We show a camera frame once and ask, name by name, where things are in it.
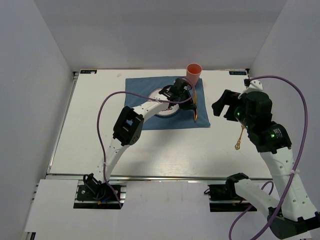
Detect aluminium table edge rail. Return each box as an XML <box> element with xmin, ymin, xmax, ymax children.
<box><xmin>47</xmin><ymin>172</ymin><xmax>283</xmax><ymax>182</ymax></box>

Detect dark corner label sticker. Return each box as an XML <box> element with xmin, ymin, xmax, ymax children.
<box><xmin>79</xmin><ymin>69</ymin><xmax>97</xmax><ymax>75</ymax></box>

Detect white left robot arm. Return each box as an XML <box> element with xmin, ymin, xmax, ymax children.
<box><xmin>83</xmin><ymin>77</ymin><xmax>197</xmax><ymax>200</ymax></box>

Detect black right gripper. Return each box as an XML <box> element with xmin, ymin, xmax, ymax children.
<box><xmin>212</xmin><ymin>89</ymin><xmax>254</xmax><ymax>130</ymax></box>

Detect gold fork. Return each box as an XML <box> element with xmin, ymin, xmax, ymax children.
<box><xmin>234</xmin><ymin>125</ymin><xmax>246</xmax><ymax>151</ymax></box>

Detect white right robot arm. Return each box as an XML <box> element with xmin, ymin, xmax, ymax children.
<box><xmin>211</xmin><ymin>89</ymin><xmax>320</xmax><ymax>240</ymax></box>

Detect right corner label sticker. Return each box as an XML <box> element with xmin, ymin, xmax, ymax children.
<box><xmin>229</xmin><ymin>71</ymin><xmax>247</xmax><ymax>76</ymax></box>

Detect blue cloth napkin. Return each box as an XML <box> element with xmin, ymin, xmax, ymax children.
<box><xmin>116</xmin><ymin>76</ymin><xmax>211</xmax><ymax>132</ymax></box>

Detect white printed plate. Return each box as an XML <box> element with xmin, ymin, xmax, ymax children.
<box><xmin>148</xmin><ymin>88</ymin><xmax>180</xmax><ymax>118</ymax></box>

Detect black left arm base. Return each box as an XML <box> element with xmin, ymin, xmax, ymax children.
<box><xmin>73</xmin><ymin>173</ymin><xmax>125</xmax><ymax>210</ymax></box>

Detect gold knife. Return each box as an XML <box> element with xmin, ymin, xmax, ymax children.
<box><xmin>192</xmin><ymin>93</ymin><xmax>198</xmax><ymax>123</ymax></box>

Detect pink plastic cup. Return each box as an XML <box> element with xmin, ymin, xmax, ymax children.
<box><xmin>186</xmin><ymin>63</ymin><xmax>202</xmax><ymax>86</ymax></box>

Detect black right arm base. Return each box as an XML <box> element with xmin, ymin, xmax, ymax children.
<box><xmin>203</xmin><ymin>184</ymin><xmax>250</xmax><ymax>213</ymax></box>

